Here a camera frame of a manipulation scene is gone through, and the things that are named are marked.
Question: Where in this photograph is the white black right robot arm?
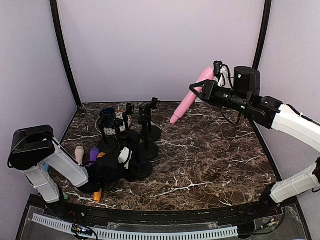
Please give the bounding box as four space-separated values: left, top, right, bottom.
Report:
189 66 320 217

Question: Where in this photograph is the purple microphone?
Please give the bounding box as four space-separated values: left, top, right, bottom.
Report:
88 147 100 167

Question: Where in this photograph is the dark blue mug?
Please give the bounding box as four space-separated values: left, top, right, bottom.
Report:
99 107 116 128

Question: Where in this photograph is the orange microphone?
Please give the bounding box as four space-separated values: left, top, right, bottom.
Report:
93 152 106 203

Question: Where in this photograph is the blue microphone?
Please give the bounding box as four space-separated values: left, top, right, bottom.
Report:
43 163 50 172

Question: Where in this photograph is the black stand of purple microphone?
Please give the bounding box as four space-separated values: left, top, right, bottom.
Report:
111 118 125 150

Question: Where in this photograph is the black stand of beige microphone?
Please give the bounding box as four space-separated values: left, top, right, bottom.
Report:
138 97 162 142

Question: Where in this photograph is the green microphone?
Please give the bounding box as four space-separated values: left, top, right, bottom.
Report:
63 193 69 201

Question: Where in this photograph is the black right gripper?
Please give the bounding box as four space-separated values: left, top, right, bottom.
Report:
190 78 251 114

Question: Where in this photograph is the black stand of pink microphone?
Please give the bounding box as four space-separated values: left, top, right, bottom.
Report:
125 135 153 182

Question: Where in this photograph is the floral patterned saucer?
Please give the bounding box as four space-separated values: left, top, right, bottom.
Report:
95 110 133 136

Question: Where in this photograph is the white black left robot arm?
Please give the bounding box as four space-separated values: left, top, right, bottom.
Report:
7 125 138 218

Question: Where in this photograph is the black stand of green microphone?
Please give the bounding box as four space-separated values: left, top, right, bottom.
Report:
97 122 118 154

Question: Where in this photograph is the black stand of blue microphone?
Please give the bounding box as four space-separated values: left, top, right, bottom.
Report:
120 103 140 144

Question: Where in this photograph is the black right corner post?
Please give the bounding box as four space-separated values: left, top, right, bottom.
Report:
252 0 272 70

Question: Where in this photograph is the black stand of orange microphone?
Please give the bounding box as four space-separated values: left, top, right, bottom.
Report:
138 106 159 160

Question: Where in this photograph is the pink microphone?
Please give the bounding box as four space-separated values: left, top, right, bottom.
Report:
170 67 215 124

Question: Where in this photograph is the black corner post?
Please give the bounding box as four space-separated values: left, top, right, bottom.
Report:
252 0 272 70
49 0 82 108

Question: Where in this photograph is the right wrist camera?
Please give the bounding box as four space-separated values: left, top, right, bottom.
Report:
213 60 223 79

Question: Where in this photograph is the black left corner post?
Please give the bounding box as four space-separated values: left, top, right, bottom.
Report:
49 0 82 108

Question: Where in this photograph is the beige microphone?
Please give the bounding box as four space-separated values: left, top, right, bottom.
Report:
74 145 85 165

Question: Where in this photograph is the white slotted cable duct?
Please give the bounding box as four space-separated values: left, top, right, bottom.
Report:
31 213 239 240

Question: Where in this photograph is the black front rail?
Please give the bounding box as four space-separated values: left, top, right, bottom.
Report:
27 193 288 230

